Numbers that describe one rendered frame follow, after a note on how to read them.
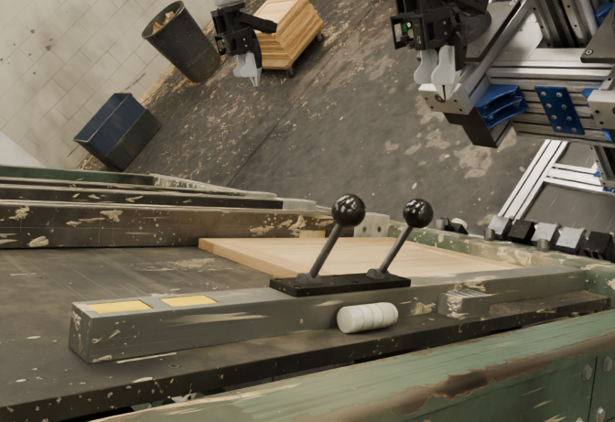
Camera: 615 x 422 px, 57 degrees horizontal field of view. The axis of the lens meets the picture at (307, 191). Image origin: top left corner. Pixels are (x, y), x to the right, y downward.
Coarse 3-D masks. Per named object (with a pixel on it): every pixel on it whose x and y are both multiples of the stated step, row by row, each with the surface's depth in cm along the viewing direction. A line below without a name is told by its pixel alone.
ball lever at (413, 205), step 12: (408, 204) 69; (420, 204) 68; (408, 216) 69; (420, 216) 68; (432, 216) 69; (408, 228) 70; (420, 228) 69; (396, 240) 72; (396, 252) 72; (384, 264) 73; (372, 276) 73; (384, 276) 73
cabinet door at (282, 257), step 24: (216, 240) 109; (240, 240) 113; (264, 240) 116; (288, 240) 120; (312, 240) 124; (360, 240) 133; (384, 240) 138; (264, 264) 93; (288, 264) 93; (312, 264) 97; (336, 264) 100; (360, 264) 102; (408, 264) 108; (432, 264) 112; (456, 264) 115; (480, 264) 119; (504, 264) 121
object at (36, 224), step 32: (0, 224) 88; (32, 224) 91; (64, 224) 94; (96, 224) 98; (128, 224) 101; (160, 224) 106; (192, 224) 110; (224, 224) 115; (256, 224) 120; (288, 224) 126; (320, 224) 132; (384, 224) 146
